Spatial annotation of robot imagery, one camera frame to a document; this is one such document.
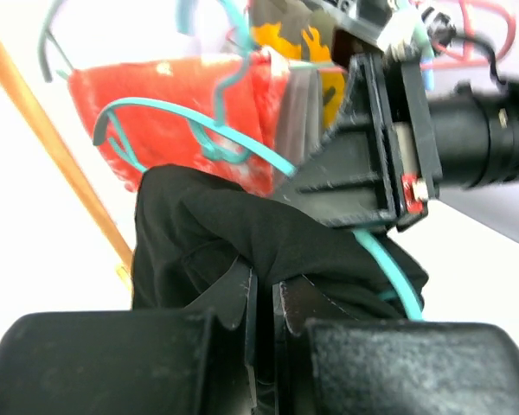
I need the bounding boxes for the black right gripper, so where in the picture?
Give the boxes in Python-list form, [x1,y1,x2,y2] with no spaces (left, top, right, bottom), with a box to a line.
[272,54,442,232]

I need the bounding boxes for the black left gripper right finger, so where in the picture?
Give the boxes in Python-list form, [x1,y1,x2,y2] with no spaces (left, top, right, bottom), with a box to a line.
[279,277,519,415]

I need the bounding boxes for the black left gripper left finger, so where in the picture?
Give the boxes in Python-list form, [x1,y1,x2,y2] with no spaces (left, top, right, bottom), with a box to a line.
[0,260,258,415]

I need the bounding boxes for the black trousers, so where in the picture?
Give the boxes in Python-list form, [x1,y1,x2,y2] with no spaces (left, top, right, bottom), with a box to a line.
[132,165,428,320]

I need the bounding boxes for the teal plastic hanger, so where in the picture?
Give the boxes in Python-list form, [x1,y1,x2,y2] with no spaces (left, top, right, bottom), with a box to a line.
[93,1,423,321]

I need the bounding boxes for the red white trousers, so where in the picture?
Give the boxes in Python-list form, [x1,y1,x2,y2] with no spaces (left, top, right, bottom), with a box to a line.
[67,50,290,196]

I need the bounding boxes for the pale green hanger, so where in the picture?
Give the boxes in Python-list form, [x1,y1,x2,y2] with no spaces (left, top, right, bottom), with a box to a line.
[37,0,74,83]

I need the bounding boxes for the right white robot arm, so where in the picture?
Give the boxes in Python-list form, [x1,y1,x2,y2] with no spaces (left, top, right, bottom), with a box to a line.
[273,52,519,233]

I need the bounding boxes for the pink plastic hanger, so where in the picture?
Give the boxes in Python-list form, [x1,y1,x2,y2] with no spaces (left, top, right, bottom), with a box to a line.
[413,1,517,70]

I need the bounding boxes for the yellow camouflage trousers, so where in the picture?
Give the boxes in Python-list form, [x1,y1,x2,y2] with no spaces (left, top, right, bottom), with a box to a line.
[247,0,351,126]

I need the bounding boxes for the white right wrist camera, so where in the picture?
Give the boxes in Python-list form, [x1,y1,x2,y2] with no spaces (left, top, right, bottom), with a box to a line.
[304,0,429,61]

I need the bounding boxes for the wooden clothes rack frame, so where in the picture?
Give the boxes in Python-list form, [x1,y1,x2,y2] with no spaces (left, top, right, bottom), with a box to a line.
[0,40,132,291]

